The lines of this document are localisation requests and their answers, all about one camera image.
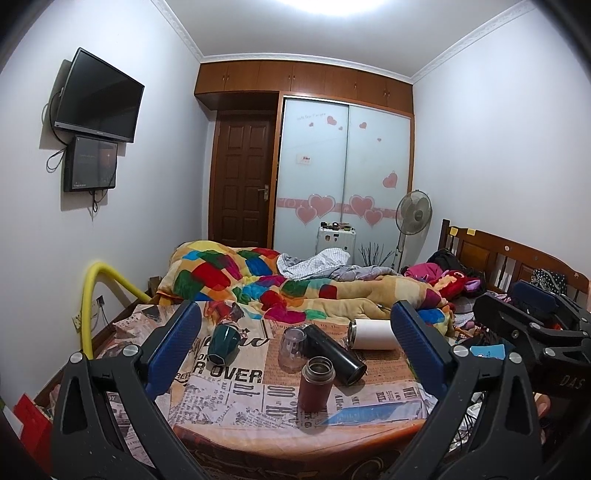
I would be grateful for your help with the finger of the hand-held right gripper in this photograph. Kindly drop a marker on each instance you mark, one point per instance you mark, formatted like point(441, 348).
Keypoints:
point(505, 318)
point(533, 297)

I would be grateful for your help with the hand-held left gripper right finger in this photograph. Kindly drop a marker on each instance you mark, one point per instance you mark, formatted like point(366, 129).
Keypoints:
point(415, 350)

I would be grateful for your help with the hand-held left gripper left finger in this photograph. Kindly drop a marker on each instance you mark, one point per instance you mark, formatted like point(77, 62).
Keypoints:
point(174, 344)

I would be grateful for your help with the clear glass cup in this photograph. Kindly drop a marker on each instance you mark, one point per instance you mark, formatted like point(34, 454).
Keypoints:
point(292, 348)

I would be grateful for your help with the dark green cup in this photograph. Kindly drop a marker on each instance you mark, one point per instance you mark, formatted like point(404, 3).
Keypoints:
point(224, 342)

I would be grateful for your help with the person's right hand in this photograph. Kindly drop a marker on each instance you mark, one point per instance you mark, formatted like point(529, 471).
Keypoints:
point(542, 407)

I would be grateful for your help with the black polka-dot bag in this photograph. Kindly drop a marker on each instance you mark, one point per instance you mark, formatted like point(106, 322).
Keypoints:
point(549, 280)

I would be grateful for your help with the light blue card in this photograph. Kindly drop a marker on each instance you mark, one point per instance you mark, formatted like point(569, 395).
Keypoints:
point(489, 352)

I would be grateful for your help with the white steel tumbler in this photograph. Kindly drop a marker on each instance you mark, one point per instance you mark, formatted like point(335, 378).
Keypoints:
point(376, 334)

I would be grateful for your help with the wooden headboard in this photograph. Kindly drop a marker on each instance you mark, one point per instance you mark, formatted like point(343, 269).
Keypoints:
point(498, 258)

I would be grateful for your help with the red plush toy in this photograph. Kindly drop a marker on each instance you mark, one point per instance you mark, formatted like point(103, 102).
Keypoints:
point(455, 281)

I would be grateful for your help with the blue booklet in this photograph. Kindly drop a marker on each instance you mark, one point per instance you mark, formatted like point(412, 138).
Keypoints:
point(376, 412)

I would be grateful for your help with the newspaper-print bed sheet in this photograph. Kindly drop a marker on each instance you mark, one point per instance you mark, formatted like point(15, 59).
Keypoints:
point(240, 383)

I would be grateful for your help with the black thermos bottle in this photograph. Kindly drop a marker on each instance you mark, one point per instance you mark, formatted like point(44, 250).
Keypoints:
point(336, 354)

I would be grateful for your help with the pink clothes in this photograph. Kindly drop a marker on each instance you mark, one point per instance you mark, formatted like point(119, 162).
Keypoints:
point(422, 270)

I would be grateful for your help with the colourful patchwork blanket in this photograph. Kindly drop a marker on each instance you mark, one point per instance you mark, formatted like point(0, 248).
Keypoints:
point(221, 274)

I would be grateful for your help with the black clothes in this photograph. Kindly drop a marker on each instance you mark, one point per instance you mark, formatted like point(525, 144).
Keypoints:
point(445, 259)

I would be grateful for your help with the dark decorative twigs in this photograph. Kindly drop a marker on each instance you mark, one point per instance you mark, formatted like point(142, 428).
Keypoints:
point(374, 256)

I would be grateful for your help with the brown thermos bottle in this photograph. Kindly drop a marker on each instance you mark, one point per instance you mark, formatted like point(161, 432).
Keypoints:
point(316, 385)

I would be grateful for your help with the small white appliance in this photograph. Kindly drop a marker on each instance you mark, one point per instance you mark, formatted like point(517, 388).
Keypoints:
point(336, 244)

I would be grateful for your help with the checked grey cloth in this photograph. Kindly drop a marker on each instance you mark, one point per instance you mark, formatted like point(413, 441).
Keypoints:
point(309, 265)

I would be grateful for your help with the red box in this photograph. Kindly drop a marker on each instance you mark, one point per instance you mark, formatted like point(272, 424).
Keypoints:
point(33, 427)

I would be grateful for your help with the brown wooden door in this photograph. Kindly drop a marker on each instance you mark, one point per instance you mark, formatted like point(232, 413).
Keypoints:
point(242, 175)

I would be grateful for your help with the frosted heart-print wardrobe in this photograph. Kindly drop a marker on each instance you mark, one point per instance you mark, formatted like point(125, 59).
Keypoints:
point(332, 161)

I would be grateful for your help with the wooden overhead cabinet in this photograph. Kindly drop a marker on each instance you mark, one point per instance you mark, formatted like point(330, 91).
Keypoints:
point(304, 78)

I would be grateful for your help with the standing pedestal fan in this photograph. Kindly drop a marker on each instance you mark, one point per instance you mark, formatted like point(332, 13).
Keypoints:
point(415, 214)

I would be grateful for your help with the small black wall monitor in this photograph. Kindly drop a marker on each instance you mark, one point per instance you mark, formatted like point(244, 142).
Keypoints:
point(90, 161)

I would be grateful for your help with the wall-mounted black television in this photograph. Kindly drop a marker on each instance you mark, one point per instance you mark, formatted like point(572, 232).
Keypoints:
point(99, 94)

